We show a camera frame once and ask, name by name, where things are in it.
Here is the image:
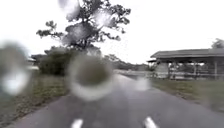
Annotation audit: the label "distant tree line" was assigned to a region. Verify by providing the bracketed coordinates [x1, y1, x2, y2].
[103, 53, 150, 72]

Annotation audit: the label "tall spreading tree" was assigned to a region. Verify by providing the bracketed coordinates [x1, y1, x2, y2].
[35, 0, 132, 51]

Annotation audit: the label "grey asphalt path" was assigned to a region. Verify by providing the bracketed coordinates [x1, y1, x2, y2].
[4, 73, 224, 128]

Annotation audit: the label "dark bushes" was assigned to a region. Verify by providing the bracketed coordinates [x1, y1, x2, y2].
[30, 45, 103, 76]

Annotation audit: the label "robot's own part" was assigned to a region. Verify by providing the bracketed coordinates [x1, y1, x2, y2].
[70, 118, 84, 128]
[143, 116, 158, 128]

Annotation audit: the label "grass verge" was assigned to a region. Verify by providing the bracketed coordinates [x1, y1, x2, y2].
[0, 72, 73, 128]
[148, 77, 224, 114]

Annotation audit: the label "long low open shelter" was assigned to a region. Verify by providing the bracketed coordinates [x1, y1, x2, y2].
[146, 47, 224, 80]

